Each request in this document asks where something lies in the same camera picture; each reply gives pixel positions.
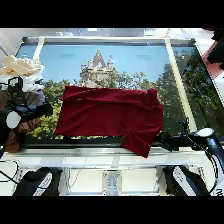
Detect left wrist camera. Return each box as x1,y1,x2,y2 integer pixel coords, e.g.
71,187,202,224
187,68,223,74
7,76,24,98

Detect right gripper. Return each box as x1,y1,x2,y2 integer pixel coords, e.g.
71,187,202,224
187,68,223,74
156,131,175,149

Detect dark red T-shirt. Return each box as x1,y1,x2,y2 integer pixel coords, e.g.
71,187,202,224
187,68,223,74
54,85,165,159

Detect black cable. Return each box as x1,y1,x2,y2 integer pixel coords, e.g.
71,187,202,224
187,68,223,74
0,159,22,185
186,134,221,194

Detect white garment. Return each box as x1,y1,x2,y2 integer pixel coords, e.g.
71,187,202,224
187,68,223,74
0,68,46,94

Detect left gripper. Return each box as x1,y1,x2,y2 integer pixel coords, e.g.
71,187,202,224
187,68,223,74
36,102,55,118

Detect silver frame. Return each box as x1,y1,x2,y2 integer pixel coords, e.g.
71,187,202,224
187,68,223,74
0,146,214,197

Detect cream garment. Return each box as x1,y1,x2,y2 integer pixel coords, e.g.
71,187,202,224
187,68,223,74
0,54,45,77

